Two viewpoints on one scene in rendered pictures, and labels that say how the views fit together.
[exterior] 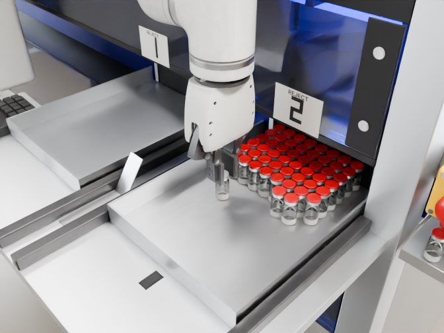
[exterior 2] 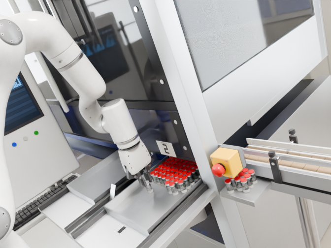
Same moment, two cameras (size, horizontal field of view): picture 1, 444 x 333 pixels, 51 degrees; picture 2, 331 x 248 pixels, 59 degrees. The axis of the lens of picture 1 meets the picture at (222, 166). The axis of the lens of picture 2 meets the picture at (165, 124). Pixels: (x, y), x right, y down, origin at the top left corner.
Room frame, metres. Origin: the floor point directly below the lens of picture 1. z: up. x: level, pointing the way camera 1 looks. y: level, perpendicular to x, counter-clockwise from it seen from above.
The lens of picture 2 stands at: (-0.37, -0.28, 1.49)
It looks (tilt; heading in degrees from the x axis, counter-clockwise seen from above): 21 degrees down; 8
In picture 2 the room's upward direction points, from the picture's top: 21 degrees counter-clockwise
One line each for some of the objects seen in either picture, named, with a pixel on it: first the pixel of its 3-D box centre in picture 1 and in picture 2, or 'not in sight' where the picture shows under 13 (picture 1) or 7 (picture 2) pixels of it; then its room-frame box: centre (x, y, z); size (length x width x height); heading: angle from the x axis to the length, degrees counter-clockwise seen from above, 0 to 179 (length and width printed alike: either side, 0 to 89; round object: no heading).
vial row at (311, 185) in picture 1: (280, 178); (171, 177); (0.58, -0.09, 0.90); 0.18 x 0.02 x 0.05; 45
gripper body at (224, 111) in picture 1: (221, 103); (134, 155); (0.56, 0.00, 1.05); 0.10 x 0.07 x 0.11; 135
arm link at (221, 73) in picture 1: (222, 60); (128, 139); (0.56, 0.00, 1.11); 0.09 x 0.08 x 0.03; 135
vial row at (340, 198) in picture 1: (297, 167); (179, 170); (0.61, -0.12, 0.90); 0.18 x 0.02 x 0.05; 45
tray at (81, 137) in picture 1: (122, 119); (112, 172); (0.77, 0.19, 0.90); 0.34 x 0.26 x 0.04; 134
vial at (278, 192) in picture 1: (278, 201); (169, 187); (0.52, -0.08, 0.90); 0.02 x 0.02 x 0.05
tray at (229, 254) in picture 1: (252, 201); (160, 190); (0.53, -0.05, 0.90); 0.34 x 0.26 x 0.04; 134
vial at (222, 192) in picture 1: (222, 185); (148, 187); (0.56, 0.00, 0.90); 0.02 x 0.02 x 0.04
